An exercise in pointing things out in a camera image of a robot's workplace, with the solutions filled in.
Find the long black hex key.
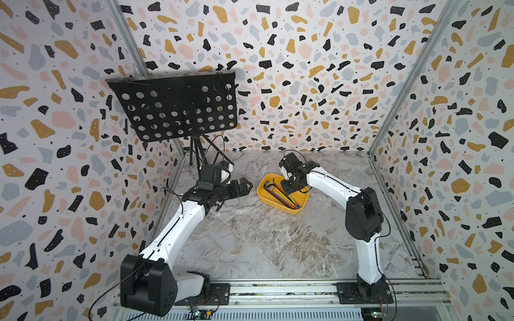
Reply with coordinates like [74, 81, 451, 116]
[264, 181, 301, 209]

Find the red hex key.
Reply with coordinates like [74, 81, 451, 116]
[266, 188, 300, 209]

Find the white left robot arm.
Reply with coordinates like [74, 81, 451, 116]
[120, 178, 253, 316]

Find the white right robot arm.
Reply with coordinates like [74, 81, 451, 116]
[279, 153, 387, 302]

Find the yellow plastic storage box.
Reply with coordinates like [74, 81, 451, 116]
[257, 174, 309, 215]

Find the black perforated music stand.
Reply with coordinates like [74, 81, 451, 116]
[107, 72, 238, 167]

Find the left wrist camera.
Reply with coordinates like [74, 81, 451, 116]
[197, 161, 233, 191]

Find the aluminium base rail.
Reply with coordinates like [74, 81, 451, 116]
[112, 277, 452, 321]

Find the aluminium corner post left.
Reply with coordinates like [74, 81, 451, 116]
[104, 0, 186, 246]

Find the aluminium corner post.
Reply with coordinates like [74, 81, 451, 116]
[104, 0, 186, 246]
[368, 0, 460, 279]

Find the aluminium corner post right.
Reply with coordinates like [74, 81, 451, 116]
[368, 0, 460, 279]

